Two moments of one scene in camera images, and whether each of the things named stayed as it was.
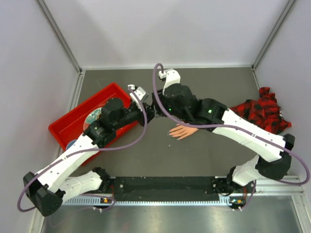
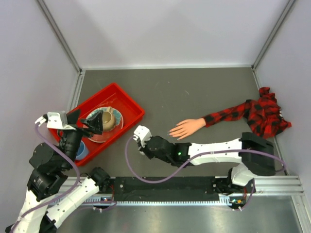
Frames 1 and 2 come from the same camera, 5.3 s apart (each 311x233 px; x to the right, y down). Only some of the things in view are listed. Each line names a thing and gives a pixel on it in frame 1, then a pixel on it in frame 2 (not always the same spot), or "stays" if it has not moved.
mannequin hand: x=179 y=132 stays
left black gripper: x=149 y=112 → x=95 y=122
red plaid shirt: x=265 y=112 stays
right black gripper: x=158 y=108 → x=145 y=150
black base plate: x=192 y=188 stays
